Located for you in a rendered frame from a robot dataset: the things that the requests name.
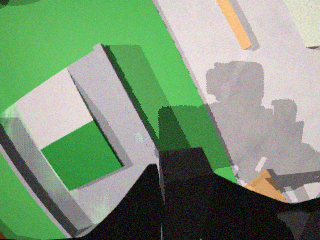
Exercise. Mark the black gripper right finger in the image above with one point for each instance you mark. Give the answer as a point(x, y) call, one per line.
point(238, 213)

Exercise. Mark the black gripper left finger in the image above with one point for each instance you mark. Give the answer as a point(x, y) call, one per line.
point(137, 217)

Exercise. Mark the green flat mat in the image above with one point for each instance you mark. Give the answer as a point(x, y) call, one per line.
point(38, 38)

